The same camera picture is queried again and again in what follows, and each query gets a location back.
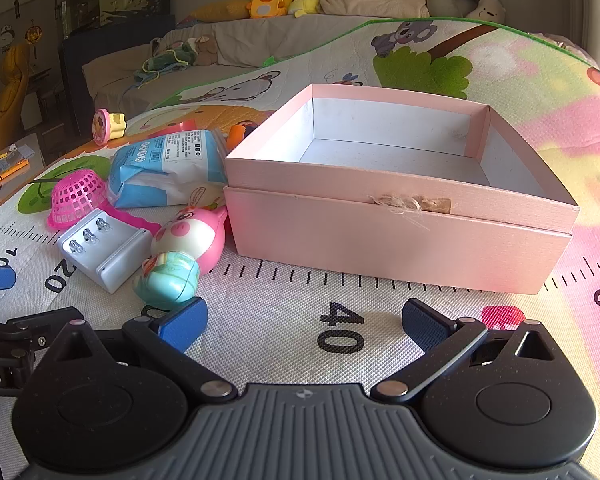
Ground pink plastic basket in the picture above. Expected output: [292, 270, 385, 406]
[47, 170, 107, 231]

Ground grey sofa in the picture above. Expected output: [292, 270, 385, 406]
[82, 0, 600, 111]

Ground yellow pencil board set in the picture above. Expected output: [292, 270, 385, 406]
[0, 143, 34, 184]

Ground pink cardboard box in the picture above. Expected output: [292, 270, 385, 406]
[224, 84, 580, 295]

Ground orange plastic toy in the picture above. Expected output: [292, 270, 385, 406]
[228, 122, 259, 149]

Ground golden wall ornament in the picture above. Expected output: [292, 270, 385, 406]
[23, 19, 44, 50]

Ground yellow pillow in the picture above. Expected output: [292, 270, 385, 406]
[194, 0, 254, 24]

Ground green knitted toy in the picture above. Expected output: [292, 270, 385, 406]
[133, 37, 197, 85]

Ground glass fish tank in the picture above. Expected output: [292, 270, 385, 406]
[60, 0, 174, 39]

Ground blue white tissue packet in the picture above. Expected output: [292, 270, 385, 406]
[106, 129, 229, 209]

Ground pink teal pig toy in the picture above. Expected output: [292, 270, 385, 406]
[132, 205, 229, 312]

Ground yellow chair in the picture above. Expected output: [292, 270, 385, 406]
[0, 41, 32, 137]

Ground printed play mat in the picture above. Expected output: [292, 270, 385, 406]
[0, 17, 600, 466]

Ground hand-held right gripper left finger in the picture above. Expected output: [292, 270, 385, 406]
[39, 297, 237, 405]

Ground white bear plush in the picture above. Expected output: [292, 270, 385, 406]
[464, 0, 507, 24]

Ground glass coffee table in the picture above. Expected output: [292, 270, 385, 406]
[0, 132, 47, 227]

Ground white battery charger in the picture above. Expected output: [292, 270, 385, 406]
[57, 208, 154, 295]

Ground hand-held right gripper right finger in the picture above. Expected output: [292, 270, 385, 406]
[372, 299, 571, 403]

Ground brown plush bear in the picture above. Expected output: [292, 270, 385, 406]
[194, 35, 220, 67]

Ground cream pink stamp toy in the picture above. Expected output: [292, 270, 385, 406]
[92, 108, 127, 141]

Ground panda wall sticker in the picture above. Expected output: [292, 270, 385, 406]
[0, 22, 17, 57]

